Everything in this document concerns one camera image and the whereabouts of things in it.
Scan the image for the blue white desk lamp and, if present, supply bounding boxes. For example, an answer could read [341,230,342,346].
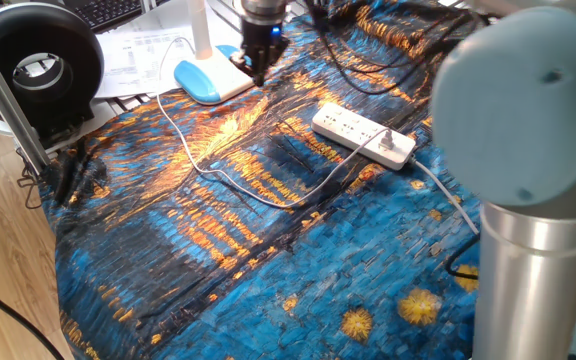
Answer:
[172,0,257,106]

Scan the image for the white lamp power cord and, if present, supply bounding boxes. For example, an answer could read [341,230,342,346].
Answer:
[156,35,396,210]

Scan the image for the white power strip cable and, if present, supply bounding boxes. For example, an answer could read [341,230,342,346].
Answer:
[410,157,480,236]

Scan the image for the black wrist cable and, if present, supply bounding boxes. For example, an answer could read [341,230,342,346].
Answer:
[302,0,492,96]

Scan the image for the black keyboard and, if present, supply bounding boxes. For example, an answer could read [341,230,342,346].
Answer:
[62,0,167,32]

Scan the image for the black looped cable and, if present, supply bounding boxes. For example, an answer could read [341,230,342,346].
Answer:
[443,232,482,281]

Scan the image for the aluminium profile post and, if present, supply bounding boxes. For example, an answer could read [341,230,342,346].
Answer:
[0,19,52,176]

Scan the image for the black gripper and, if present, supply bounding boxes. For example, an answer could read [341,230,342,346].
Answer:
[230,18,290,88]

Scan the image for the black floor cable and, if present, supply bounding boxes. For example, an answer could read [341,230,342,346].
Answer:
[0,269,67,360]

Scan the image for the starry night painting tablecloth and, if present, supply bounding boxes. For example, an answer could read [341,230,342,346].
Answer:
[40,0,499,360]

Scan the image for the white power strip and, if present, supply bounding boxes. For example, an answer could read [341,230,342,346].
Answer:
[311,102,418,172]

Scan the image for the white paper sheets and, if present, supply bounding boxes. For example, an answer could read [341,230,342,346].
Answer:
[95,9,249,99]

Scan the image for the black ring-shaped device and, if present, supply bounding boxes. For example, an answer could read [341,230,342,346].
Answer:
[0,2,105,151]

